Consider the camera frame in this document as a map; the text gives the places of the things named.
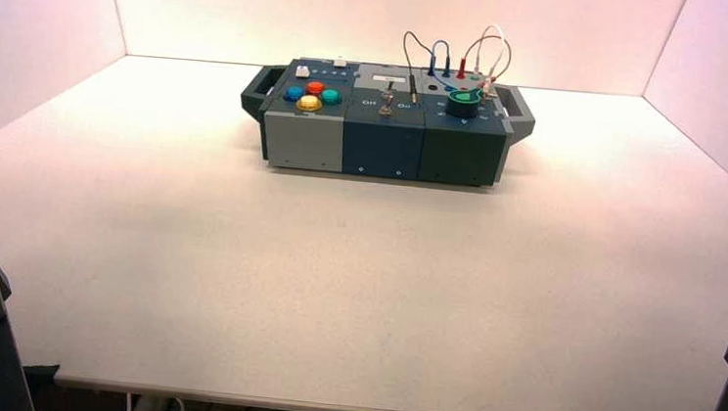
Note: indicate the white slider knob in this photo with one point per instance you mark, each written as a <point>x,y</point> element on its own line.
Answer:
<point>340,63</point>
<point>302,72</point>

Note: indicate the blue grey modular task box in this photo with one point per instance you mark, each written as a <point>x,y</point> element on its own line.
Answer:
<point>382,144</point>

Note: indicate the green round push button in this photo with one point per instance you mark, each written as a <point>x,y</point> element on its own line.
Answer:
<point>331,96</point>

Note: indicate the yellow round push button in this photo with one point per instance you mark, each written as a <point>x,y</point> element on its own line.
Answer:
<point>309,103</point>

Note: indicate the red round push button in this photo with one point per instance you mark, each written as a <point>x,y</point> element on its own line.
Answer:
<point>315,87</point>

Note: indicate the black jack plug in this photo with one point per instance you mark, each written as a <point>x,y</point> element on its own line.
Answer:
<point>413,86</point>

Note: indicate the blue round push button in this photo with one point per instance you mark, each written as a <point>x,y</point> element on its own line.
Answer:
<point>293,93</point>

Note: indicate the green black rotary knob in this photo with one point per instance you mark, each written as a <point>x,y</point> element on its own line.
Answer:
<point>464,102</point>

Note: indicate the metal toggle switch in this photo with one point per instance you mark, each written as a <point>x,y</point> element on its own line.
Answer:
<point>385,107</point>
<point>387,90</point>

